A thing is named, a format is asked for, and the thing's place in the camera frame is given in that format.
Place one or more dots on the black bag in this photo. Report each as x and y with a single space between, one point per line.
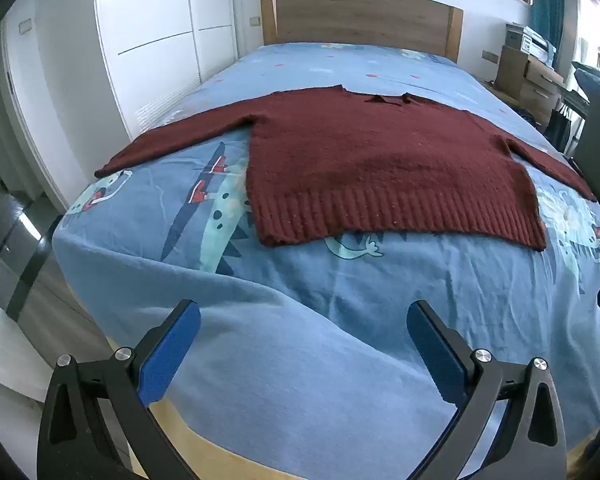
560 127

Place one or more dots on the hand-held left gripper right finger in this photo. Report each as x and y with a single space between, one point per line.
435 355

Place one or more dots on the wooden nightstand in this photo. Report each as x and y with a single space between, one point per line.
530 80

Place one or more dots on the blue printed bed sheet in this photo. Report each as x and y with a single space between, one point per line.
330 335

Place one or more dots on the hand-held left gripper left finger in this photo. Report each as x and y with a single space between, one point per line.
172 350

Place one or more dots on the dark red knit sweater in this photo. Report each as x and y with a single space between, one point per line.
380 170

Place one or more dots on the wooden headboard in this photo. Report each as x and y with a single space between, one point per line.
360 15

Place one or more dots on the wooden bed frame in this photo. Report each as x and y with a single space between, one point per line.
220 455

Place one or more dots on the long teal curtain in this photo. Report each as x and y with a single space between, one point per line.
545 5

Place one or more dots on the white door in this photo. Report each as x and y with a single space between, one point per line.
30 110

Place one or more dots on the white wardrobe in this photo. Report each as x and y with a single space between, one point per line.
155 60

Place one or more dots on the wall outlet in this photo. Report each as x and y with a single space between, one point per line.
489 55

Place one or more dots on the white printer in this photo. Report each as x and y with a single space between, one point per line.
527 40

